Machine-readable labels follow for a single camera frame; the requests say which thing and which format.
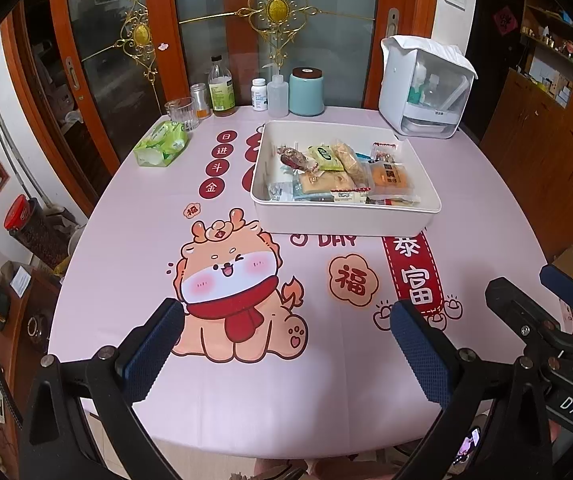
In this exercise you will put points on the white plastic storage bin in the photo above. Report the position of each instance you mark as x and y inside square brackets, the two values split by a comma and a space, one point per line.
[279, 212]

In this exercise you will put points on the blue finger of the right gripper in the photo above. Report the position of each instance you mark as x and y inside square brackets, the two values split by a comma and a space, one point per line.
[558, 282]

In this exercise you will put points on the orange puffs clear bag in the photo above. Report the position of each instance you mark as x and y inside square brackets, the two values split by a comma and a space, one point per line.
[389, 181]

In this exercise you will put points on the small jar orange contents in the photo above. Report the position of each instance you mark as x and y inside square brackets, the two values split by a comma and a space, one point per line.
[199, 96]

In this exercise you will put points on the green pineapple cake packet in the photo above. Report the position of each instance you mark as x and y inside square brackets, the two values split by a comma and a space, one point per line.
[325, 158]

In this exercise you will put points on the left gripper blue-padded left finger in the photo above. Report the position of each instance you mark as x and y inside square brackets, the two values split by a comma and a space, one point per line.
[147, 347]

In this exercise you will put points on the clear glass cup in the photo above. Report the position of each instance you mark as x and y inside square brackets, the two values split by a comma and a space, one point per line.
[183, 113]

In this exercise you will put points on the white pill bottle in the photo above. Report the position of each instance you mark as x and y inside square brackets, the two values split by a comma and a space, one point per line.
[259, 94]

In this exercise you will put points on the green label glass bottle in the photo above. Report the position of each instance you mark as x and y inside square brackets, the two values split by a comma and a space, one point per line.
[221, 89]

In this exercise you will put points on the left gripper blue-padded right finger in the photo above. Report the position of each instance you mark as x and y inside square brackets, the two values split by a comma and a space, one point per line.
[426, 349]

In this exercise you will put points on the light blue canister brown lid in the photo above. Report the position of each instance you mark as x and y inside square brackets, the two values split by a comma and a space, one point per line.
[305, 87]

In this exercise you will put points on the white squeeze bottle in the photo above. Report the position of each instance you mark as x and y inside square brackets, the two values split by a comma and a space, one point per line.
[277, 92]

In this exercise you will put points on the red white wafer packet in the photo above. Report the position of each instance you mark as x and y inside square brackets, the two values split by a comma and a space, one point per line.
[354, 196]

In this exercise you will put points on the brown wooden cabinet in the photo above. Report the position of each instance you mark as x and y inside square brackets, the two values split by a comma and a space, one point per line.
[530, 143]

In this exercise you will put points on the pink cartoon tablecloth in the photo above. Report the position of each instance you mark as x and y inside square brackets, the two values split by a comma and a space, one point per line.
[287, 349]

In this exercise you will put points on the round beige cookie packet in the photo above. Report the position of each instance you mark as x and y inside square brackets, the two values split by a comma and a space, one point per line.
[356, 173]

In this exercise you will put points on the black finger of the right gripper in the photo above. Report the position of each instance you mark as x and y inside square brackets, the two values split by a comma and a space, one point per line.
[518, 311]

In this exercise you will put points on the red brown snack packet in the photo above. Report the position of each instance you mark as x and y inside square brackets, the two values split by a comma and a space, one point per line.
[386, 152]

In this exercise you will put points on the red lid dark jar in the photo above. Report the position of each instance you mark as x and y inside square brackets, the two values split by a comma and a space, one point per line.
[28, 224]

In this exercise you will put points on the brown nut snack packet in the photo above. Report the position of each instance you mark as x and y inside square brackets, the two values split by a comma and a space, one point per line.
[296, 160]

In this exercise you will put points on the green tissue pack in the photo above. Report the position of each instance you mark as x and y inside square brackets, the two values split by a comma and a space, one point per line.
[162, 145]

